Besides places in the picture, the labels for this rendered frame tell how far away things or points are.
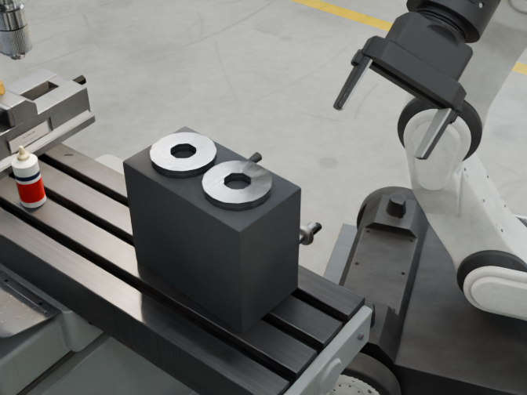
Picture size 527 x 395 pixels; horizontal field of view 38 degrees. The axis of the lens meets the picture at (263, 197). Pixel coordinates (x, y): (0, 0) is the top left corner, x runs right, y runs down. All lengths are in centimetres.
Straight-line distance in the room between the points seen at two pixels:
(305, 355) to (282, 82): 249
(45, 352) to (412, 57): 76
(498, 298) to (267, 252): 64
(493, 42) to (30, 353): 87
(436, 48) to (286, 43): 295
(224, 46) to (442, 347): 246
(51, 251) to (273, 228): 39
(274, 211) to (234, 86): 247
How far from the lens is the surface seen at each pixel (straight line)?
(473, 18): 84
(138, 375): 152
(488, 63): 129
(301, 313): 109
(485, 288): 151
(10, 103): 137
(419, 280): 168
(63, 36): 395
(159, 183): 101
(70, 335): 127
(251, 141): 305
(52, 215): 128
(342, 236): 201
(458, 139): 131
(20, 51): 117
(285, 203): 98
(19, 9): 115
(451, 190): 138
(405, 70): 82
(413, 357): 153
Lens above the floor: 173
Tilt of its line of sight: 39 degrees down
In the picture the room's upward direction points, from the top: straight up
